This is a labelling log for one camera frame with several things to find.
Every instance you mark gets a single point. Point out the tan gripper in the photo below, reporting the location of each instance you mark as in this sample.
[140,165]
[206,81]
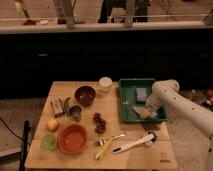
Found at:
[146,112]

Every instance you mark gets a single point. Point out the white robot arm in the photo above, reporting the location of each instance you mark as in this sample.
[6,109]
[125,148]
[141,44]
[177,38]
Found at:
[167,93]

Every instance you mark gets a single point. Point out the purple bowl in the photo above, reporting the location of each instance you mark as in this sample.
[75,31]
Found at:
[85,95]

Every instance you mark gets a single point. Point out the orange bowl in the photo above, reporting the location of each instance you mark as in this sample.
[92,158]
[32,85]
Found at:
[72,139]

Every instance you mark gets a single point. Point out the grey sponge block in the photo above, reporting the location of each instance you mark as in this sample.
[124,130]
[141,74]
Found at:
[141,95]

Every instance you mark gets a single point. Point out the green plastic tray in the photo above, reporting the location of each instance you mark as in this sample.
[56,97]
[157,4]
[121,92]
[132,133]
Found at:
[128,100]

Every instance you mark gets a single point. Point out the dark red grapes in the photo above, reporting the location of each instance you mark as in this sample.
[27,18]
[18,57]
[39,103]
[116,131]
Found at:
[100,123]

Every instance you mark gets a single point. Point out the white lidded jar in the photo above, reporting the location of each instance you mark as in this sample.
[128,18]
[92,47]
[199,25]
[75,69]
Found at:
[105,84]

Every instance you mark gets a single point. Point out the metal spoon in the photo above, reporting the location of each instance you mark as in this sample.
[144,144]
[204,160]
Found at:
[102,142]

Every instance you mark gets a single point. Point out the small metal cup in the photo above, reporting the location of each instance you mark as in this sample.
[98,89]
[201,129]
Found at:
[75,112]

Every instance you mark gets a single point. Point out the green pepper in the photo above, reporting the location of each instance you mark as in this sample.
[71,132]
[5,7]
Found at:
[66,105]

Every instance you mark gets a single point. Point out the brown box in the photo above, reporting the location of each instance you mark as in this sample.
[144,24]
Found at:
[57,108]

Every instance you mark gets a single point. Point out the yellow lemon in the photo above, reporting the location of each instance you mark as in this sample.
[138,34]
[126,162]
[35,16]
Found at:
[52,125]

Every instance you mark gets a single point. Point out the light green small cup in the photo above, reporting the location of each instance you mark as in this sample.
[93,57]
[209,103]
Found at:
[49,142]

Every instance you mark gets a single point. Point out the yellow handled peeler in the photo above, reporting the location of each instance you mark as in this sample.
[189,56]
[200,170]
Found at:
[100,153]

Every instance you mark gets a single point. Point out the black chair frame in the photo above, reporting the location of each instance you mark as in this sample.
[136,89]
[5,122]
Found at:
[19,153]

